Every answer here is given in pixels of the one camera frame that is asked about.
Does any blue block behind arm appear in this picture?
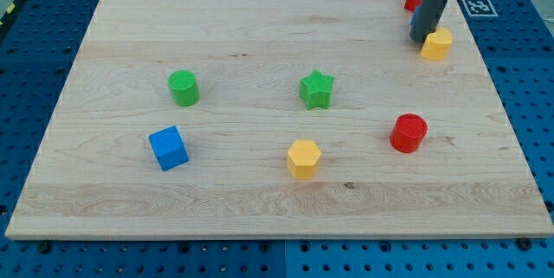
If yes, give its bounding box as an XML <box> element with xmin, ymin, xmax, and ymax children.
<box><xmin>409</xmin><ymin>6</ymin><xmax>420</xmax><ymax>26</ymax></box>

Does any yellow hexagon block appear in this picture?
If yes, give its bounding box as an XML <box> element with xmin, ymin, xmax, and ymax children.
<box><xmin>287</xmin><ymin>139</ymin><xmax>322</xmax><ymax>180</ymax></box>

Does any yellow heart block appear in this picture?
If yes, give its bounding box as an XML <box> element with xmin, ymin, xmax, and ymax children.
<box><xmin>420</xmin><ymin>27</ymin><xmax>453</xmax><ymax>61</ymax></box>

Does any light wooden board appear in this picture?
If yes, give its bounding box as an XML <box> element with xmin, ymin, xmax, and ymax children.
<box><xmin>6</xmin><ymin>0</ymin><xmax>553</xmax><ymax>241</ymax></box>

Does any blue cube block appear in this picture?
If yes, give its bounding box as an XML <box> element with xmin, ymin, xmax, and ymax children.
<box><xmin>148</xmin><ymin>126</ymin><xmax>190</xmax><ymax>171</ymax></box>

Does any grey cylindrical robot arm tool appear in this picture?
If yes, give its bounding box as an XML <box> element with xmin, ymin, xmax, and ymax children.
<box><xmin>409</xmin><ymin>0</ymin><xmax>448</xmax><ymax>43</ymax></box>

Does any green star block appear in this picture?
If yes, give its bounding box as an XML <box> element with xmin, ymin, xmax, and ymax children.
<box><xmin>299</xmin><ymin>69</ymin><xmax>334</xmax><ymax>110</ymax></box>

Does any red cylinder block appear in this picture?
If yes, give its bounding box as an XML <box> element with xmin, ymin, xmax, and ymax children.
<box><xmin>390</xmin><ymin>113</ymin><xmax>428</xmax><ymax>153</ymax></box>

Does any green cylinder block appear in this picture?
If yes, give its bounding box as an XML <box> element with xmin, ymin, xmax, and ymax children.
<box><xmin>167</xmin><ymin>69</ymin><xmax>200</xmax><ymax>107</ymax></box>

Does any white fiducial marker tag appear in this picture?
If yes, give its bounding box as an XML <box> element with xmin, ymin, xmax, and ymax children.
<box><xmin>461</xmin><ymin>0</ymin><xmax>498</xmax><ymax>17</ymax></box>

